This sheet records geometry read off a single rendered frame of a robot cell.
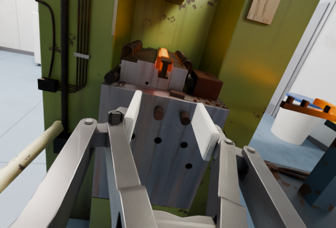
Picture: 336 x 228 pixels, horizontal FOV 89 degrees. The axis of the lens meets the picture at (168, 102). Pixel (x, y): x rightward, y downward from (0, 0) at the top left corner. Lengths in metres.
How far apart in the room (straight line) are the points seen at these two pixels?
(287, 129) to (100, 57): 2.83
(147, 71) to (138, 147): 0.24
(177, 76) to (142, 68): 0.11
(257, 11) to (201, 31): 0.38
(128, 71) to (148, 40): 0.49
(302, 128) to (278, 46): 2.40
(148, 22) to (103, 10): 0.36
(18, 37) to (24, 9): 0.57
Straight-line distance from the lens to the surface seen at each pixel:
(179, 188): 0.70
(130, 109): 0.16
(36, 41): 3.80
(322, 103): 0.76
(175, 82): 0.54
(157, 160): 0.61
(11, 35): 4.75
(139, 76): 0.54
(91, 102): 0.77
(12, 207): 1.42
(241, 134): 0.87
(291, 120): 3.06
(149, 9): 1.00
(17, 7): 4.62
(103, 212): 0.83
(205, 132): 0.17
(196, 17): 1.01
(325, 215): 0.72
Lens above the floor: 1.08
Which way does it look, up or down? 22 degrees down
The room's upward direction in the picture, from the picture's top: 14 degrees clockwise
